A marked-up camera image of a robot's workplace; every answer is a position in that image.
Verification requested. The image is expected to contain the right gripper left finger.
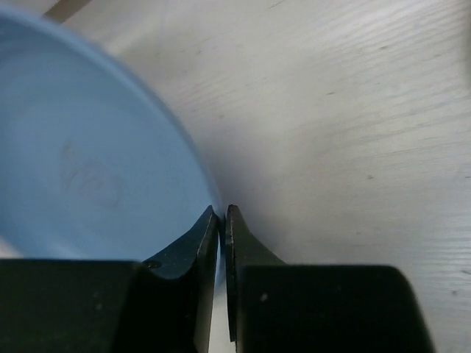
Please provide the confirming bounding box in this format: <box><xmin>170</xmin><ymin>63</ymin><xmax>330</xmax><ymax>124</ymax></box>
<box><xmin>1</xmin><ymin>208</ymin><xmax>218</xmax><ymax>352</ymax></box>

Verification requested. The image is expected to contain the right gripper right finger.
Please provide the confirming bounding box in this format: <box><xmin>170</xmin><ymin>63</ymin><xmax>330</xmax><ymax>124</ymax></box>
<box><xmin>224</xmin><ymin>205</ymin><xmax>434</xmax><ymax>352</ymax></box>

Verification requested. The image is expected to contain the blue round plate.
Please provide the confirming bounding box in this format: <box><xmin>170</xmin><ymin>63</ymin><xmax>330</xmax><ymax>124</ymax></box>
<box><xmin>0</xmin><ymin>9</ymin><xmax>226</xmax><ymax>286</ymax></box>

